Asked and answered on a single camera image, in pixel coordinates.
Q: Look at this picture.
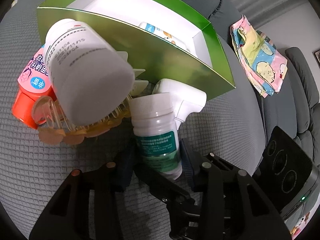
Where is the white bottle green label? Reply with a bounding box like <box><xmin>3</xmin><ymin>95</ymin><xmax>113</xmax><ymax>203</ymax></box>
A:
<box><xmin>129</xmin><ymin>93</ymin><xmax>182</xmax><ymax>180</ymax></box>

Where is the white bottle blue label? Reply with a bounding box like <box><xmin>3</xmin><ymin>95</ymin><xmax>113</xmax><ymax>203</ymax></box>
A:
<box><xmin>139</xmin><ymin>22</ymin><xmax>190</xmax><ymax>53</ymax></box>

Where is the framed wall picture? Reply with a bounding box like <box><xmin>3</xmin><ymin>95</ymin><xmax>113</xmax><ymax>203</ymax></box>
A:
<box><xmin>313</xmin><ymin>49</ymin><xmax>320</xmax><ymax>67</ymax></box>

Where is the white plug adapter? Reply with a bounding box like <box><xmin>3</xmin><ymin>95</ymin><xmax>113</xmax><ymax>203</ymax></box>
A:
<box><xmin>152</xmin><ymin>79</ymin><xmax>207</xmax><ymax>130</ymax></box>

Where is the colourful cartoon cloth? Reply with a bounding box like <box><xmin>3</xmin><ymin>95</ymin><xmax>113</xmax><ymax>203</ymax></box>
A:
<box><xmin>230</xmin><ymin>15</ymin><xmax>287</xmax><ymax>98</ymax></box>

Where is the amber translucent hair claw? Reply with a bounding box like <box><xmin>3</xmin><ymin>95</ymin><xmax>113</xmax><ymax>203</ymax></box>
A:
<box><xmin>31</xmin><ymin>95</ymin><xmax>132</xmax><ymax>145</ymax></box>

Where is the pink orange-capped tube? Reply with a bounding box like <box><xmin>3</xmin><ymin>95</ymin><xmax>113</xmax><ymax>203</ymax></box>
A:
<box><xmin>12</xmin><ymin>47</ymin><xmax>56</xmax><ymax>129</ymax></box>

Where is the green cardboard box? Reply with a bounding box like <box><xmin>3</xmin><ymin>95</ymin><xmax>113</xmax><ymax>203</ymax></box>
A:
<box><xmin>37</xmin><ymin>0</ymin><xmax>235</xmax><ymax>99</ymax></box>

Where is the cream plastic hair clip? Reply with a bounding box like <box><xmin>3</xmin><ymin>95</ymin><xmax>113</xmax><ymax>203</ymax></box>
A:
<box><xmin>116</xmin><ymin>51</ymin><xmax>149</xmax><ymax>98</ymax></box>

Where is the plain white pill bottle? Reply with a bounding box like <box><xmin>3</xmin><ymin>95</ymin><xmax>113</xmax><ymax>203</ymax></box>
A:
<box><xmin>44</xmin><ymin>18</ymin><xmax>135</xmax><ymax>126</ymax></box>

